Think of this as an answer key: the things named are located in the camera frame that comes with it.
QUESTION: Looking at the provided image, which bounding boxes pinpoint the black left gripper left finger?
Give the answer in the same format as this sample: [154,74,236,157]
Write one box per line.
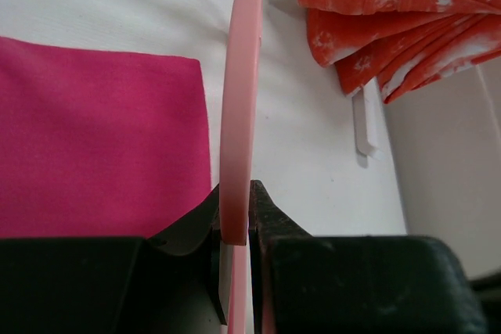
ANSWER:
[1,189,227,333]

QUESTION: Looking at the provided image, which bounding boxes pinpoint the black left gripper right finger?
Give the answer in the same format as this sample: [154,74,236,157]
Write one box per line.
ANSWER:
[249,180,489,333]

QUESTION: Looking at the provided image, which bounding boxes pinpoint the pink trousers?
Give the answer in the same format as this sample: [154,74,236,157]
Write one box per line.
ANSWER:
[1,38,211,238]

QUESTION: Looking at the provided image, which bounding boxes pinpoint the pink plastic hanger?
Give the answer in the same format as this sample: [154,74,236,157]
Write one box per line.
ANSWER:
[219,0,263,333]

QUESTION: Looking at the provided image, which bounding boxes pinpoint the white clothes rack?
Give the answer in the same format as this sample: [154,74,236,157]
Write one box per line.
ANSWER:
[352,59,500,159]

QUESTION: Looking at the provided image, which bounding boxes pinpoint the orange floral garment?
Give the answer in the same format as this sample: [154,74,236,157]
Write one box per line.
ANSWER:
[298,0,500,103]

